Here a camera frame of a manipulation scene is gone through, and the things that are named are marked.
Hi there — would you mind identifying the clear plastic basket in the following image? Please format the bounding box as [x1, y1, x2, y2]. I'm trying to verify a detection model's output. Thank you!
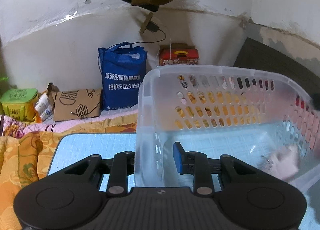
[135, 65, 319, 192]

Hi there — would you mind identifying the white plush toy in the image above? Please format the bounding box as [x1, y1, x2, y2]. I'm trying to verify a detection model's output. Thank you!
[260, 144, 299, 180]

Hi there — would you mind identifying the brown paper bag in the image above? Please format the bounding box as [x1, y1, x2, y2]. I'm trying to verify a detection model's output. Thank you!
[47, 83, 102, 122]

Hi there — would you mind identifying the orange floral blanket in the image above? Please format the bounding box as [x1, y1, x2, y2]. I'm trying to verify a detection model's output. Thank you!
[1, 114, 137, 229]

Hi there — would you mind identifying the blue tote bag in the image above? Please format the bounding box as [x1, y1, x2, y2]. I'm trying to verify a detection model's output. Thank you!
[98, 42, 148, 110]

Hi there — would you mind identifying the red gift box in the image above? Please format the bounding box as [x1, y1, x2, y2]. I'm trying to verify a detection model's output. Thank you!
[159, 43, 199, 66]

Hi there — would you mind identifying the green yellow tin box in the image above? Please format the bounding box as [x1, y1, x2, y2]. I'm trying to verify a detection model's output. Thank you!
[1, 88, 39, 121]

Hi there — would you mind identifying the dark wooden headboard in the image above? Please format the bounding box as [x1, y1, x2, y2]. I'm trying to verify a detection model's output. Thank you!
[233, 38, 319, 100]

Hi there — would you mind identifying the black charger with cable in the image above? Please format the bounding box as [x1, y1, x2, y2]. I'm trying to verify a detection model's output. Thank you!
[131, 21, 167, 44]

